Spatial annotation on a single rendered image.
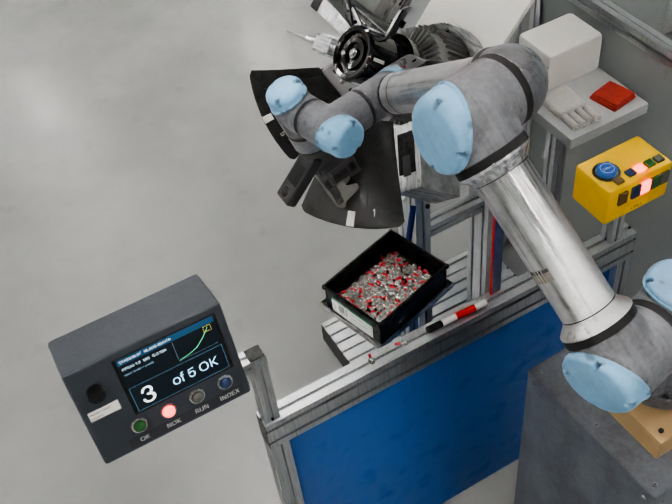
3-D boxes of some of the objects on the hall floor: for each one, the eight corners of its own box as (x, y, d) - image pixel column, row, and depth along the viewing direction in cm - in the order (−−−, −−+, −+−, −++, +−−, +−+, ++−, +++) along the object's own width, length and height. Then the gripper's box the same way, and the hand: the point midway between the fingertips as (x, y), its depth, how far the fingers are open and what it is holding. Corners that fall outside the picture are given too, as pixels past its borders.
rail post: (582, 432, 263) (619, 246, 206) (591, 443, 260) (631, 256, 203) (571, 439, 262) (605, 253, 205) (580, 449, 259) (617, 264, 202)
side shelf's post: (539, 294, 299) (562, 87, 238) (547, 302, 296) (573, 95, 236) (529, 299, 298) (550, 93, 237) (537, 307, 295) (560, 100, 235)
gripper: (345, 137, 175) (378, 200, 192) (322, 113, 181) (356, 176, 197) (309, 164, 174) (345, 225, 191) (287, 139, 180) (324, 200, 197)
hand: (338, 205), depth 193 cm, fingers closed
